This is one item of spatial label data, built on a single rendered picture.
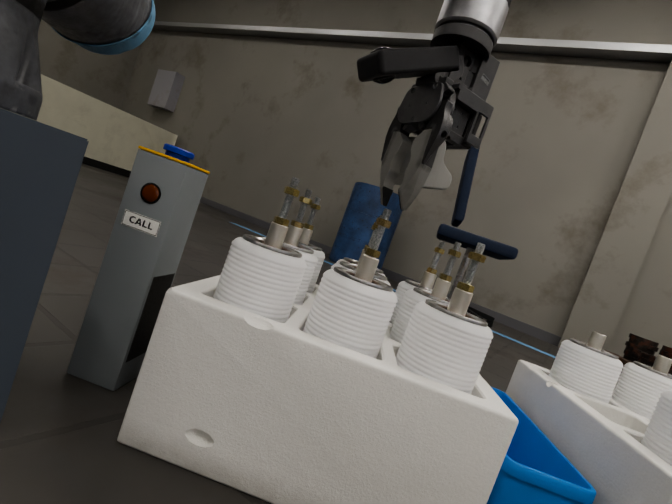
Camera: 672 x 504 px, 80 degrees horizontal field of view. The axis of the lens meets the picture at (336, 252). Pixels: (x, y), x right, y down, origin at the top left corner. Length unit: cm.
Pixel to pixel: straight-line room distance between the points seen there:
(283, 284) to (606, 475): 45
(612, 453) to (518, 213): 332
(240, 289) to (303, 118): 466
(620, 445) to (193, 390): 50
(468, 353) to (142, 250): 42
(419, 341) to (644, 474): 28
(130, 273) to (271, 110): 495
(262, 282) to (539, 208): 350
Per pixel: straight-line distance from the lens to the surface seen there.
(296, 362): 43
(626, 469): 61
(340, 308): 45
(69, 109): 568
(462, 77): 53
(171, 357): 47
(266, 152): 526
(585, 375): 80
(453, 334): 46
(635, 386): 87
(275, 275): 46
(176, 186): 55
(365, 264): 47
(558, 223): 382
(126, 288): 58
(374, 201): 353
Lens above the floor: 30
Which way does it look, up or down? 3 degrees down
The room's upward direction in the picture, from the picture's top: 20 degrees clockwise
